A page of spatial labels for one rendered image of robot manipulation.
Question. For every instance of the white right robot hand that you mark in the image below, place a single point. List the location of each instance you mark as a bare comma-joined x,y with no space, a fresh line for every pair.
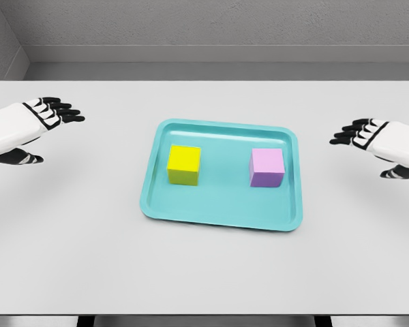
395,143

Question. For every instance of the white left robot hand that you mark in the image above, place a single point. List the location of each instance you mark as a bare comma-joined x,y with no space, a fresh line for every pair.
13,126

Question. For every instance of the yellow cube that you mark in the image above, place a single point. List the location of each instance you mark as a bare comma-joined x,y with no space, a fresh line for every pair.
184,163

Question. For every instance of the teal rectangular tray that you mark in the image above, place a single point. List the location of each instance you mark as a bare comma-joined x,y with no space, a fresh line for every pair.
221,177

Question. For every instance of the pink purple cube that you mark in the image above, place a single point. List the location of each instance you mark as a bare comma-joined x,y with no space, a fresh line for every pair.
266,167

